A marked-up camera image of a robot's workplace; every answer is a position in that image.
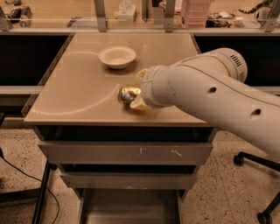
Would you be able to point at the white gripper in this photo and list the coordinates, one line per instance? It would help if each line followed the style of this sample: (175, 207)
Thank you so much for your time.
(149, 87)

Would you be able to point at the grey drawer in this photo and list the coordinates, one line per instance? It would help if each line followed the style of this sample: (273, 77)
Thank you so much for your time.
(118, 206)
(81, 145)
(129, 176)

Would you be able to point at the grey top drawer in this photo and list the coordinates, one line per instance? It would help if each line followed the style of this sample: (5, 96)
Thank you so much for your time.
(81, 145)

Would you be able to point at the white tissue box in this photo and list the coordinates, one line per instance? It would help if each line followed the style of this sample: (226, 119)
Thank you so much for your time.
(127, 11)

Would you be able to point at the dark devices on desk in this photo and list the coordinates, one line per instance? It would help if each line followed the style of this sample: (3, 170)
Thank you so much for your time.
(21, 15)

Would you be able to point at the orange soda can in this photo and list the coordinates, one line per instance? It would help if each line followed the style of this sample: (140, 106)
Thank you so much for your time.
(127, 94)

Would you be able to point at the pink stacked trays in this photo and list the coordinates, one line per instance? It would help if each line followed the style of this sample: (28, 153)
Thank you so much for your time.
(194, 13)

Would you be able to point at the white paper bowl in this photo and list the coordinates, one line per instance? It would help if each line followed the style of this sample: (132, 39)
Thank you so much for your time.
(117, 56)

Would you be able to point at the metal post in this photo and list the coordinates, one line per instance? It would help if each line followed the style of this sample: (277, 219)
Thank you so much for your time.
(100, 15)
(169, 15)

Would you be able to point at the grey bottom drawer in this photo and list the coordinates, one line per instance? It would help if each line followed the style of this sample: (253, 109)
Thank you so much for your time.
(118, 206)

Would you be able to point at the right metal post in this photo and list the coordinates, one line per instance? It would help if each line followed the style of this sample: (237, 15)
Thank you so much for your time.
(169, 15)

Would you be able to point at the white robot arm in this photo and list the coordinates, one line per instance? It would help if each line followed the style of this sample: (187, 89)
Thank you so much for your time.
(208, 86)

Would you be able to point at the beige cabinet counter top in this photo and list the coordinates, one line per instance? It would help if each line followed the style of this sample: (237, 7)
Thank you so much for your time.
(83, 91)

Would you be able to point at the grey middle drawer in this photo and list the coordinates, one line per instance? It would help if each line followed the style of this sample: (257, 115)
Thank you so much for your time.
(129, 176)

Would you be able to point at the left metal post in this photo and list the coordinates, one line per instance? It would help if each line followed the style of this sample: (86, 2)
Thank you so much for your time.
(100, 15)

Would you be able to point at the black metal stand frame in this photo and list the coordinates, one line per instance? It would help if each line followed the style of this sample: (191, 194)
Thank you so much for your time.
(35, 193)

